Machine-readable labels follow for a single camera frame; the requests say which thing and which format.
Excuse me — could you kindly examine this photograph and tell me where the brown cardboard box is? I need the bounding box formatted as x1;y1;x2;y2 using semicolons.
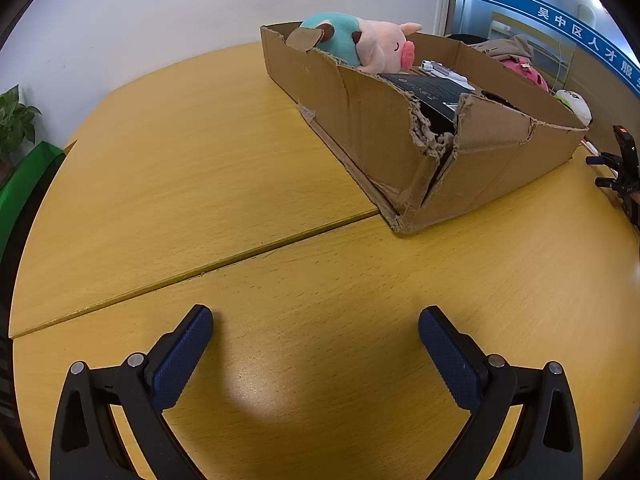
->
260;21;590;234

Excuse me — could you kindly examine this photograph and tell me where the grey drawstring bag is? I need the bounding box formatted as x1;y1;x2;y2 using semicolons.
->
467;34;536;63

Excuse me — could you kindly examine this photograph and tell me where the blue wall banner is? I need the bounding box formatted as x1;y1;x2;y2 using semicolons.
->
462;0;640;101

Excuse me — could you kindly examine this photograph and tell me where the black charger box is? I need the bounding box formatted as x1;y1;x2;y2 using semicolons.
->
377;72;477;137

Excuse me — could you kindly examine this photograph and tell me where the green cloth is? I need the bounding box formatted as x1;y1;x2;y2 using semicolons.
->
0;142;68;261

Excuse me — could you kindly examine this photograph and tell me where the large potted green plant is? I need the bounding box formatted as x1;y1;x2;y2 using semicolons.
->
0;85;43;166

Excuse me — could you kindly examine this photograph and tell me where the white panda plush toy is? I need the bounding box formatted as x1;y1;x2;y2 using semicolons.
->
552;89;593;126

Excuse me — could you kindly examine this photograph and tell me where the teal and pink plush toy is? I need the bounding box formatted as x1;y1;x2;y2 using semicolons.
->
299;12;424;74

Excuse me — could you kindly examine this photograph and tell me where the white phone stand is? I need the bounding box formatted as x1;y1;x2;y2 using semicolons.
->
419;59;471;86

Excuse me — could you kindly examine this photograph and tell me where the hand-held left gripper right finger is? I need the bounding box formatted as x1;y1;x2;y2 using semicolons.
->
418;305;584;480

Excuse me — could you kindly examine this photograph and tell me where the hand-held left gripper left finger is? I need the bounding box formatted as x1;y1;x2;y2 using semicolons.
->
50;304;215;480

